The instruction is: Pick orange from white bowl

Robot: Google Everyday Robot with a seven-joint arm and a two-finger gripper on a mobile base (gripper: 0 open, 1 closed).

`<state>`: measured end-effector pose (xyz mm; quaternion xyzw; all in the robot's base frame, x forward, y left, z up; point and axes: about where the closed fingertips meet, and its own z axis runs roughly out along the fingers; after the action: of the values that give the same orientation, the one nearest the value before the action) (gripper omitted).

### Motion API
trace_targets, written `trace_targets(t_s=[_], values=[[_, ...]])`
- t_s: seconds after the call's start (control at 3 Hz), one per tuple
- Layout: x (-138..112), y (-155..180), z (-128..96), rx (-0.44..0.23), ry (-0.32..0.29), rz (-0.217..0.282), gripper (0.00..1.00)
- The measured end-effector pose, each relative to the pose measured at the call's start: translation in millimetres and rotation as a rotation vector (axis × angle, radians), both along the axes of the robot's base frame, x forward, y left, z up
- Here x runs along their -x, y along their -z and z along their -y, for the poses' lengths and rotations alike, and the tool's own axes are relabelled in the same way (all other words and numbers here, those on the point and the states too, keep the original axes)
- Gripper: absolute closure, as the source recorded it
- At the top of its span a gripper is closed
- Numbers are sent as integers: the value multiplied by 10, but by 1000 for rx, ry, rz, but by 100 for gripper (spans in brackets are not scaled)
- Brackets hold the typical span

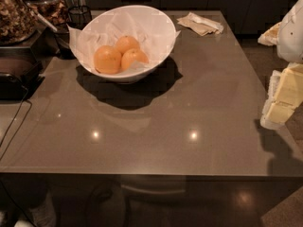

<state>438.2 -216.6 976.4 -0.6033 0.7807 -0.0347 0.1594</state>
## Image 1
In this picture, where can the black wire basket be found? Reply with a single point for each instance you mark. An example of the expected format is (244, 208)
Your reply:
(79, 16)

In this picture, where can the folded paper napkins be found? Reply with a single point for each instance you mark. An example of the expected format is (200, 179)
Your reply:
(200, 25)

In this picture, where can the white scoop handle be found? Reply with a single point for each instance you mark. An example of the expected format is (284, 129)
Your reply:
(42, 19)

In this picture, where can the white ceramic bowl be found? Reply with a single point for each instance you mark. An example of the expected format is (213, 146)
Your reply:
(154, 30)

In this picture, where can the glass jar of dried snacks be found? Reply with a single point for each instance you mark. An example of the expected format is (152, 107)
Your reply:
(17, 23)

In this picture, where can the orange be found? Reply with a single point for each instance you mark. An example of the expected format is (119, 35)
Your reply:
(107, 60)
(131, 56)
(125, 43)

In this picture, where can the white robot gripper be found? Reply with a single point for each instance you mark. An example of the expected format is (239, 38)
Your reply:
(292, 32)

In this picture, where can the white paper bowl liner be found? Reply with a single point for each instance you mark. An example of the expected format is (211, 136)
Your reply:
(125, 41)

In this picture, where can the black appliance on left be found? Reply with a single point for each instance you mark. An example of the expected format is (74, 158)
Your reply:
(19, 74)

